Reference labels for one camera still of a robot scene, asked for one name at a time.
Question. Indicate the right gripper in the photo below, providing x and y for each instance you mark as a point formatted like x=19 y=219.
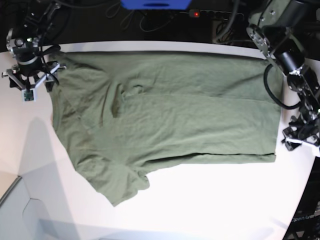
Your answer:
x=28 y=85

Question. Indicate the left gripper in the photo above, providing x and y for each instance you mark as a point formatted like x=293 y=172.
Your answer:
x=302 y=132

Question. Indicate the green t-shirt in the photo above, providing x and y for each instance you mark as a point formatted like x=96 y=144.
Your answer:
x=121 y=116

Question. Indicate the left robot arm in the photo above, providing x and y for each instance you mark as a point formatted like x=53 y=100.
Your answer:
x=270 y=28

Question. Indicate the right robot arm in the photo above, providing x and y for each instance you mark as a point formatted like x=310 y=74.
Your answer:
x=25 y=43

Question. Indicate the blue box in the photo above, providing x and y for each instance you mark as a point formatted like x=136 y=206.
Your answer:
x=155 y=4

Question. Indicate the black power strip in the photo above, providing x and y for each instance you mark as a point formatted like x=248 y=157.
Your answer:
x=211 y=14

